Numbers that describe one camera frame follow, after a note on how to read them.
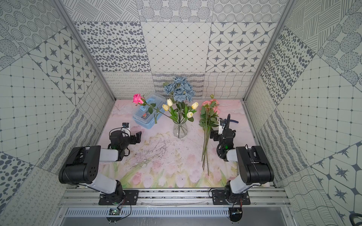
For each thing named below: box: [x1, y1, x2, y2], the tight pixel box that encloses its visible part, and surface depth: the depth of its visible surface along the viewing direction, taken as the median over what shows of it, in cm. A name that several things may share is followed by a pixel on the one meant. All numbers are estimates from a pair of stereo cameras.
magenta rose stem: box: [132, 93, 173, 120], surface depth 68 cm
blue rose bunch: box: [164, 76, 196, 104], surface depth 80 cm
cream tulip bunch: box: [162, 97, 199, 124], surface depth 85 cm
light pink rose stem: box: [199, 104, 221, 171], surface depth 104 cm
